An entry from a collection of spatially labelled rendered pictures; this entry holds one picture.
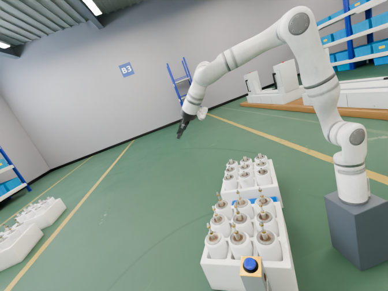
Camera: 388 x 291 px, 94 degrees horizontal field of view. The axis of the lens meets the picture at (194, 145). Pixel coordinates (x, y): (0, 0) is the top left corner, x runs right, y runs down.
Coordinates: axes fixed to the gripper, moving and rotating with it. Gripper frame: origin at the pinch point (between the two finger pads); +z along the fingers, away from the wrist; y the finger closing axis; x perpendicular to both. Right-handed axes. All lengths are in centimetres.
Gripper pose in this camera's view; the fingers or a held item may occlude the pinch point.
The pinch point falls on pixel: (181, 132)
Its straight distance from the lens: 89.8
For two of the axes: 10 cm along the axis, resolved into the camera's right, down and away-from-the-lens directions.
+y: -2.4, 6.2, -7.5
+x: 9.1, 4.1, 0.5
